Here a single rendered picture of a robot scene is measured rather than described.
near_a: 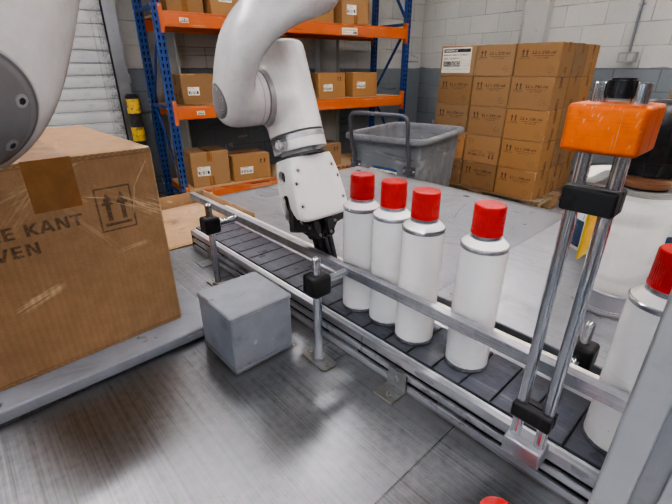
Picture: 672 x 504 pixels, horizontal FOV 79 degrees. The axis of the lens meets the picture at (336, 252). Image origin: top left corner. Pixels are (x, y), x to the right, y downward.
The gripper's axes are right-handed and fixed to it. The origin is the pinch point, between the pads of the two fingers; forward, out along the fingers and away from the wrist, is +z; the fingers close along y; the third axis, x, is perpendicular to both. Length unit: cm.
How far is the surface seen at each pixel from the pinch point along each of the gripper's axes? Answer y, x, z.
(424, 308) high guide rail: -4.4, -21.7, 6.8
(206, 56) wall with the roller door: 176, 350, -168
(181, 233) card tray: -4, 51, -7
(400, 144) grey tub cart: 173, 123, -25
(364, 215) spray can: -1.8, -12.7, -4.8
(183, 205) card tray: 6, 72, -14
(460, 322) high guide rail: -4.4, -26.3, 8.0
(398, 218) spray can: -1.2, -17.9, -3.7
